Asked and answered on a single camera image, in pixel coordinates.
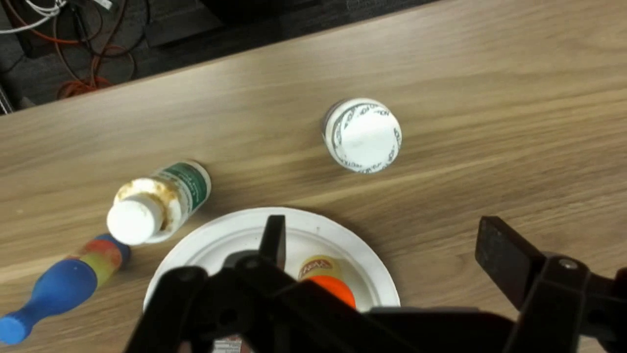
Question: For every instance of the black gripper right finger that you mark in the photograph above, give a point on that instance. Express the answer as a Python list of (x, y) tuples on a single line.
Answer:
[(557, 297)]

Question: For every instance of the large white pill bottle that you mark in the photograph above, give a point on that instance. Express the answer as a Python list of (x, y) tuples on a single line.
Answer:
[(361, 134)]

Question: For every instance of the green-label supplement bottle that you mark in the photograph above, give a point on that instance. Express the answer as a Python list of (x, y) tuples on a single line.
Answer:
[(154, 208)]

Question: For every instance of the orange-lid dough tub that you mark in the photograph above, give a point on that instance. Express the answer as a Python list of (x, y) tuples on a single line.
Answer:
[(326, 271)]

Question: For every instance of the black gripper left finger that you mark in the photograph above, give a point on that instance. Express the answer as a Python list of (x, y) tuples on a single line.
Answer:
[(199, 308)]

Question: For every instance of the white round plate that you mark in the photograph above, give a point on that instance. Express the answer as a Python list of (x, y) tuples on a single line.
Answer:
[(289, 238)]

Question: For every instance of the blue toy bottle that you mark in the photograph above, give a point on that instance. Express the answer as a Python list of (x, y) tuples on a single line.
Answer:
[(65, 287)]

